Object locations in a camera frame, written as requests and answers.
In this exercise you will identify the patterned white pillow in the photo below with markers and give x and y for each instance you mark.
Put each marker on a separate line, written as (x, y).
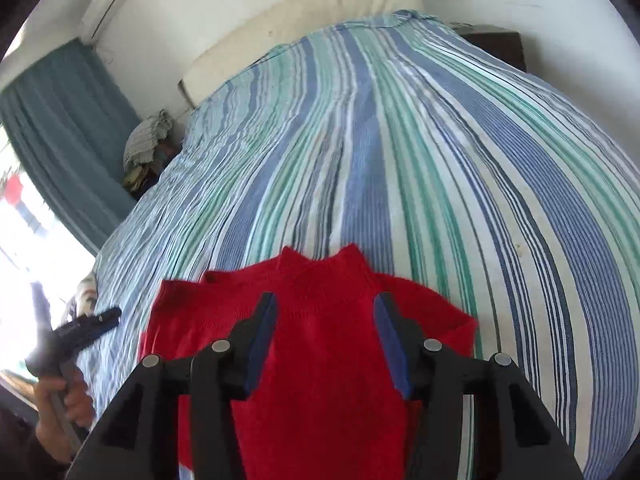
(84, 300)

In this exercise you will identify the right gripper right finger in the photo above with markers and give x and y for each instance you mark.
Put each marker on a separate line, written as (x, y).
(514, 435)

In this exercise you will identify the dark left nightstand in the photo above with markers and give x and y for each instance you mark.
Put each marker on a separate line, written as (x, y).
(140, 179)

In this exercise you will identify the cream padded headboard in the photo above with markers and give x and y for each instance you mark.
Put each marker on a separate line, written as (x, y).
(283, 23)

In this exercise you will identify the red knit sweater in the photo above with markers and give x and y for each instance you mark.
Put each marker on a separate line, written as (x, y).
(325, 406)

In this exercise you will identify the striped folded clothes pile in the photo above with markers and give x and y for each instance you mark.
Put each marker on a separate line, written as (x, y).
(145, 138)

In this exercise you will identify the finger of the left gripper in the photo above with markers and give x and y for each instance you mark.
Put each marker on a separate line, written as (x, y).
(93, 327)

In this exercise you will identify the blue curtain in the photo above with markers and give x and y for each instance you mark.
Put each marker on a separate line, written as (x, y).
(68, 123)

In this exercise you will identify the dark wooden right nightstand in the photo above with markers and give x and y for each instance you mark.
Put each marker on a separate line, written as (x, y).
(502, 43)

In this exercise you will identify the left hand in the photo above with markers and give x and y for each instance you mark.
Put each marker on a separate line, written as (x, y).
(56, 401)

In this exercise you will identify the window with dark frame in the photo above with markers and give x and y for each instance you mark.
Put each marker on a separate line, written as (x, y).
(35, 248)

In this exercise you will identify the striped blue green bedspread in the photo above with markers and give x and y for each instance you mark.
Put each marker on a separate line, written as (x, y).
(442, 164)

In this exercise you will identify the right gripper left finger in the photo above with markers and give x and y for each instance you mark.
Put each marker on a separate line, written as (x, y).
(137, 435)

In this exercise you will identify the white air conditioner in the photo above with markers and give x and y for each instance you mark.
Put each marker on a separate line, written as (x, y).
(96, 19)

